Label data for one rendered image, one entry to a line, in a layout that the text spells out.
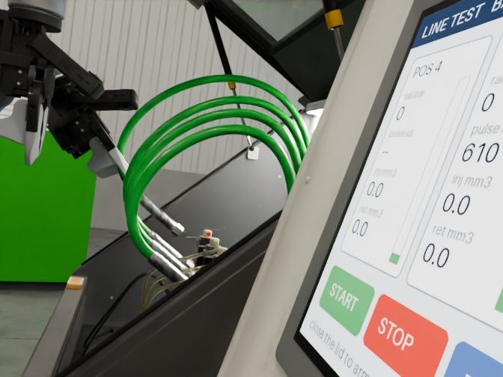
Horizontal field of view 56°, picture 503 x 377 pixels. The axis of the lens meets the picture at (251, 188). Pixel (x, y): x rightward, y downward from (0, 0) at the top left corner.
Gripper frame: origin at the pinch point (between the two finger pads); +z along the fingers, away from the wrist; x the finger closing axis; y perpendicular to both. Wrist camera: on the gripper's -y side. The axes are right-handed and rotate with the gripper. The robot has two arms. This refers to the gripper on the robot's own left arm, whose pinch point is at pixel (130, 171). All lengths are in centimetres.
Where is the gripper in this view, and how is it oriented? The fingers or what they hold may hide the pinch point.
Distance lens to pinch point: 86.9
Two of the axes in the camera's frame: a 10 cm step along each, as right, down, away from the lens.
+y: -8.1, 5.7, -1.4
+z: 5.8, 8.1, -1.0
